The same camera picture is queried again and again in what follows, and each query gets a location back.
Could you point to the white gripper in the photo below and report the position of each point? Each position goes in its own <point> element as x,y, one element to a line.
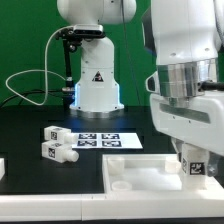
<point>200,124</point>

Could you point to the white square table top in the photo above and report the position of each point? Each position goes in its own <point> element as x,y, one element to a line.
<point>154,177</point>

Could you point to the black camera on stand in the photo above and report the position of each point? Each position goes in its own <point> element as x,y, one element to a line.
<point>72,38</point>

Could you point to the white L-shaped fence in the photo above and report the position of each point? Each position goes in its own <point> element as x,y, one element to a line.
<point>107,207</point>

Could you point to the white block left edge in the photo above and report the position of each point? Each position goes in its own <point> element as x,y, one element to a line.
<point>2,168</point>

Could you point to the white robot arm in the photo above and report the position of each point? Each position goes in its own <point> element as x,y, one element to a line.
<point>186,97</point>

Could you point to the white fiducial marker sheet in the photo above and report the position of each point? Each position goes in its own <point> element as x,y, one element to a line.
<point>107,141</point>

